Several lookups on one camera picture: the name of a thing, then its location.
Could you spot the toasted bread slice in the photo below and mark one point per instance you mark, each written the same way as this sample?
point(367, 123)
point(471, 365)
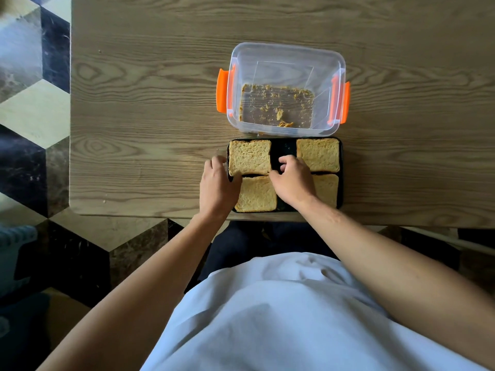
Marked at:
point(257, 195)
point(319, 154)
point(249, 157)
point(328, 189)

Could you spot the dark trousers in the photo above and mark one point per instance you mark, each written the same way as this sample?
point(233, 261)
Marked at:
point(247, 243)

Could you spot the person's left hand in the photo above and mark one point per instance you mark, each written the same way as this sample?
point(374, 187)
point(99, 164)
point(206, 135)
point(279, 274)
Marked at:
point(216, 193)

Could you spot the person's right hand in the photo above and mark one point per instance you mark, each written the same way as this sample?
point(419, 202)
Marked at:
point(296, 185)

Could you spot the person's left thumb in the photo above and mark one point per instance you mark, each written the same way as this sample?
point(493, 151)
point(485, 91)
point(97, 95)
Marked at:
point(236, 180)

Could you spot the black baking tray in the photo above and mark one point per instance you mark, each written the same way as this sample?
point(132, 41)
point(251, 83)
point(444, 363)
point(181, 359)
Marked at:
point(283, 148)

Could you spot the white shirt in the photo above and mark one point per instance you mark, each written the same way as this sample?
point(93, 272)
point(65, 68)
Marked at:
point(278, 320)

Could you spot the teal plastic stool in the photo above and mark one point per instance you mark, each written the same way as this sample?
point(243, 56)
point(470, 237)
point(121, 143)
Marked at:
point(13, 258)

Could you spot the person's left forearm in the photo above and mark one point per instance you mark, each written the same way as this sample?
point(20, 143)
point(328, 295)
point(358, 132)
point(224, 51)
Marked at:
point(147, 297)

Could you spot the bread crumbs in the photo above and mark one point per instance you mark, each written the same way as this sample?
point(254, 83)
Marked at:
point(276, 106)

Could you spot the clear container with orange latches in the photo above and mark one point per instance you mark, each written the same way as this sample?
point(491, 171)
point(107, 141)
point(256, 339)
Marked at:
point(286, 61)

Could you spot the person's right forearm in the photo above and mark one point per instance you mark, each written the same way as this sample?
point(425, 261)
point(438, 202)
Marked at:
point(394, 274)

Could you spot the person's right thumb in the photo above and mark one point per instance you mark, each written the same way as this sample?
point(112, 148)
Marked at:
point(274, 174)

